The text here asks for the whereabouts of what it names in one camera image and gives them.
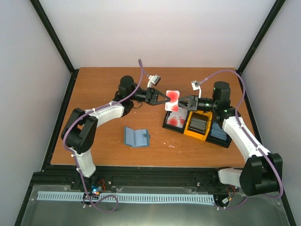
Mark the light blue cable duct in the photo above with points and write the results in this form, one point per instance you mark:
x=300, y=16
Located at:
x=204, y=199

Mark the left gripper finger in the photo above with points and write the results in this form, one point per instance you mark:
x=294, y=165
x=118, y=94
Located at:
x=156, y=102
x=161, y=97

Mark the blue card stack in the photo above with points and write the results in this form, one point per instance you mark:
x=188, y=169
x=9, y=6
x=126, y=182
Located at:
x=218, y=132

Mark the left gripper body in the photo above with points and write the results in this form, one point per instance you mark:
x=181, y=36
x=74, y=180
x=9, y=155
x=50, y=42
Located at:
x=148, y=99

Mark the black frame post right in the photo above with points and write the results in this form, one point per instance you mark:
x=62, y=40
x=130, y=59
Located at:
x=271, y=16

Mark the teal card holder wallet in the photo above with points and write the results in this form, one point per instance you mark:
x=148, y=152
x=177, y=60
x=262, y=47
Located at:
x=136, y=137

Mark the black frame post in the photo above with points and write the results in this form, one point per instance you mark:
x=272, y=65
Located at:
x=52, y=34
x=271, y=16

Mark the black frame post left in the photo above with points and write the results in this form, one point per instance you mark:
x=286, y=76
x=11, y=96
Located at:
x=52, y=34

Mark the yellow card bin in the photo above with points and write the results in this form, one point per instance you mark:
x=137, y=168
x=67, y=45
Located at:
x=197, y=135

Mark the black card bin right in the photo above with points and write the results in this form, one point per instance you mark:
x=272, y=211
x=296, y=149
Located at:
x=216, y=141

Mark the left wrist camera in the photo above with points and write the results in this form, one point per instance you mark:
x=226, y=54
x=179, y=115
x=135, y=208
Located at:
x=153, y=80

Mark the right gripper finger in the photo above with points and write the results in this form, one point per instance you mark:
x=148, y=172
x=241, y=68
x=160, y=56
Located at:
x=187, y=100
x=185, y=105

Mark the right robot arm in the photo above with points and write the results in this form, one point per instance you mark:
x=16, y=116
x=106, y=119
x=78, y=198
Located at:
x=262, y=171

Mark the black front rail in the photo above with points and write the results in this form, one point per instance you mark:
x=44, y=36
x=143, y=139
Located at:
x=199, y=179

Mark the electronics board with leds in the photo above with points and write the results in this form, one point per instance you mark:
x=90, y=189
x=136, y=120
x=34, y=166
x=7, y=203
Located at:
x=98, y=187

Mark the black card bin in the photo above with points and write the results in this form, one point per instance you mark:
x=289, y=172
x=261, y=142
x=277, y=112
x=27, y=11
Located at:
x=216, y=141
x=172, y=128

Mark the red white credit card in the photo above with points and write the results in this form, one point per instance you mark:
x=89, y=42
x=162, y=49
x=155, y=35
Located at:
x=172, y=105

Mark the grey card stack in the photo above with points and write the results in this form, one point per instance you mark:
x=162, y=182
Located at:
x=198, y=123

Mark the black card bin left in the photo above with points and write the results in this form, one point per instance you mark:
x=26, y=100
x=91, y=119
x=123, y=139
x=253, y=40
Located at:
x=172, y=128

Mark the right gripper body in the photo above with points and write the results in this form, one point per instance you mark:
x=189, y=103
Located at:
x=201, y=107

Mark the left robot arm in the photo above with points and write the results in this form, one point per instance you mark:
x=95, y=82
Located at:
x=79, y=132

